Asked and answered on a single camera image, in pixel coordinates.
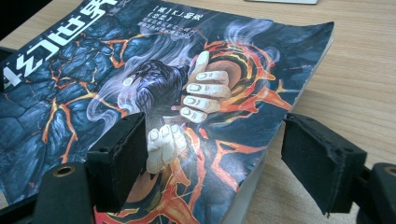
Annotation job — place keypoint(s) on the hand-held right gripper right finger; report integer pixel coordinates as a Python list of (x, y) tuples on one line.
[(320, 161)]

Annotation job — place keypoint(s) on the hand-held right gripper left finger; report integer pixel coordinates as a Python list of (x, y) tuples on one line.
[(121, 161)]

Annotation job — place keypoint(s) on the dark lava cover magazine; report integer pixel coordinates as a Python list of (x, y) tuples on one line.
[(130, 68)]

